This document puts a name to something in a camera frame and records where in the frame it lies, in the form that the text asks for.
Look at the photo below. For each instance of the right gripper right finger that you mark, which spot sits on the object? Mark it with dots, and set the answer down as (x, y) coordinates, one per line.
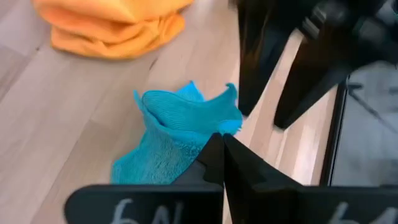
(280, 205)

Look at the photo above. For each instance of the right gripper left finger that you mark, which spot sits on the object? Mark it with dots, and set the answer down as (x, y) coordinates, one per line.
(186, 205)

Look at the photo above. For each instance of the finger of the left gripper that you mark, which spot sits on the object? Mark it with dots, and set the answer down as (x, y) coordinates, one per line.
(258, 46)
(308, 81)

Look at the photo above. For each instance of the teal microfiber towel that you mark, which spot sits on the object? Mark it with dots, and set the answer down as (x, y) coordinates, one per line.
(174, 124)

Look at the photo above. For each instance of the orange microfiber towel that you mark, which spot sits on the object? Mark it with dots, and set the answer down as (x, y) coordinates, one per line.
(109, 28)

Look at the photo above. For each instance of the black table frame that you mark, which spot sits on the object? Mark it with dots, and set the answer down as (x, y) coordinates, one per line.
(334, 140)

